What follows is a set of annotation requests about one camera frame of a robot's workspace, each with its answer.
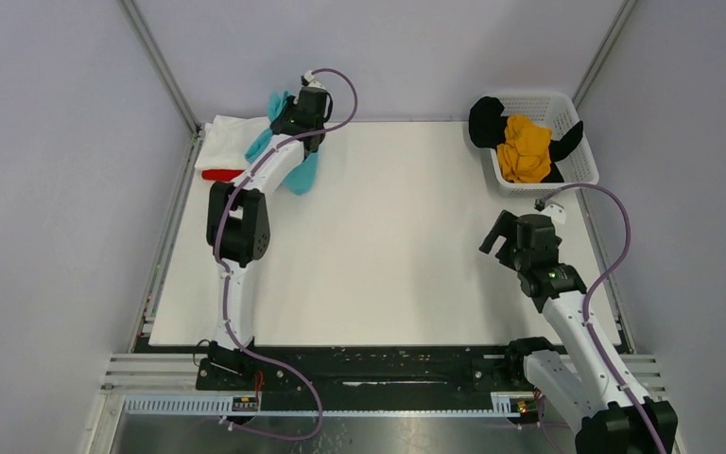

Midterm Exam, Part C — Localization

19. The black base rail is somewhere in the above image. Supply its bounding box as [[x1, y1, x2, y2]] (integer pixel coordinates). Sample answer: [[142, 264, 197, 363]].
[[196, 344, 537, 413]]

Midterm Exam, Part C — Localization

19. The red folded t-shirt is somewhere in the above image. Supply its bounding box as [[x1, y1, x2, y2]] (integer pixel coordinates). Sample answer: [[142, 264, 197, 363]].
[[200, 168, 244, 183]]

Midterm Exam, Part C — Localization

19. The cyan t-shirt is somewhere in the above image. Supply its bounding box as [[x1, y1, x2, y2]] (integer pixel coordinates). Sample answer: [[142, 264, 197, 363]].
[[239, 93, 326, 195]]

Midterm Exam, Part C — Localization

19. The white slotted cable duct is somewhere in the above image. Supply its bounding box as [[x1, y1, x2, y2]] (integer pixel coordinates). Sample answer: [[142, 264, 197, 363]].
[[123, 391, 543, 420]]

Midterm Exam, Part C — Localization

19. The black t-shirt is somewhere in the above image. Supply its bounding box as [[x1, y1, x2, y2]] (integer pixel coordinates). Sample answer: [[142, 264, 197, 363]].
[[468, 96, 584, 183]]

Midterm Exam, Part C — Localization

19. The yellow t-shirt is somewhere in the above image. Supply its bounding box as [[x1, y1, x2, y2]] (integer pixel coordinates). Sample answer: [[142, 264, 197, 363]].
[[496, 115, 552, 183]]

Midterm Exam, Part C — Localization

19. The white plastic basket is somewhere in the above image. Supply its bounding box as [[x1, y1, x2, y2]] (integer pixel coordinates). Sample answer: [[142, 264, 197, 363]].
[[487, 90, 599, 198]]

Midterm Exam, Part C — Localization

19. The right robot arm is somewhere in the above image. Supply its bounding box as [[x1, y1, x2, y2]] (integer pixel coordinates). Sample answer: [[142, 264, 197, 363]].
[[479, 210, 678, 453]]

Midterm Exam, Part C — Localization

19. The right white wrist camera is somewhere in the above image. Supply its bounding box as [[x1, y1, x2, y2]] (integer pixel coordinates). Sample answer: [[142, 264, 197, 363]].
[[534, 199, 567, 225]]

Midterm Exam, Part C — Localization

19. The white folded t-shirt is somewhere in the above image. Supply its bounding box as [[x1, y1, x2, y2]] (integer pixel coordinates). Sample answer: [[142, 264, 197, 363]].
[[195, 115, 270, 171]]

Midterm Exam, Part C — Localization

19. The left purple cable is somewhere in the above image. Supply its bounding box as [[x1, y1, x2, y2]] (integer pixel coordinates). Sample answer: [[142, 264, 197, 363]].
[[211, 67, 360, 443]]

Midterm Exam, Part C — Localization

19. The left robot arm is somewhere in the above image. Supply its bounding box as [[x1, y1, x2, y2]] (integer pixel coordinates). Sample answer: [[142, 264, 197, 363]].
[[197, 84, 334, 391]]

